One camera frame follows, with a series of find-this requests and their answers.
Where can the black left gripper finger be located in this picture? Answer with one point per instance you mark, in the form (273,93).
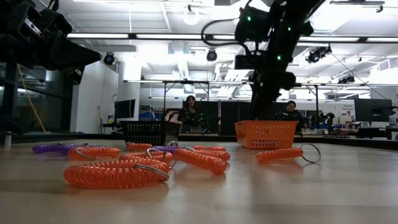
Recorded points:
(74,53)

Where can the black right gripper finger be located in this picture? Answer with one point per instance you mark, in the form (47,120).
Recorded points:
(264,107)

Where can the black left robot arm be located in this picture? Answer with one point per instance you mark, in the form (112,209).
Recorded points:
(12,31)

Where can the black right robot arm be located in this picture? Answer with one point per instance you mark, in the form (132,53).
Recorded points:
(289,37)

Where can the person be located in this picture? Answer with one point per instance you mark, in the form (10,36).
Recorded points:
(290,113)
(189,115)

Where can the orange plastic basket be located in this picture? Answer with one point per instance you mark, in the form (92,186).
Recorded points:
(265,135)

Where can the white ceiling light strip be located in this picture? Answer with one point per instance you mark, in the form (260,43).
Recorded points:
(329,39)
(169,36)
(98,36)

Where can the black ceiling spot lamp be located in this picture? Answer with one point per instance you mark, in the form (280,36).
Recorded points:
(346,79)
(317,53)
(211,55)
(109,58)

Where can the black partition panel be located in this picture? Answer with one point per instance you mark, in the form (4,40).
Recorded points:
(230,118)

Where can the black metal rack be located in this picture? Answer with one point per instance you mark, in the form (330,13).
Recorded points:
(11,93)

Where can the black computer monitor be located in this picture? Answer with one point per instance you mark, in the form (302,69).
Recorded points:
(124,109)
(373,110)

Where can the yellow spray bottle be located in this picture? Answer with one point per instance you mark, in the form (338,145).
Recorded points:
(110,119)

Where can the round white ceiling lamp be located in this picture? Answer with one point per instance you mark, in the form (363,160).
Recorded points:
(191,15)

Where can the black plastic basket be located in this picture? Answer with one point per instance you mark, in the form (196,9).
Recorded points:
(149,133)

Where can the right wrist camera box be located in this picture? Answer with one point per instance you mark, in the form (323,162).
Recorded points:
(245,62)

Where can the black workstation frame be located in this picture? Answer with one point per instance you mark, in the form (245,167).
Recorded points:
(186,82)

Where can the silver metal post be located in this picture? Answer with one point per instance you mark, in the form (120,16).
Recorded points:
(7,140)

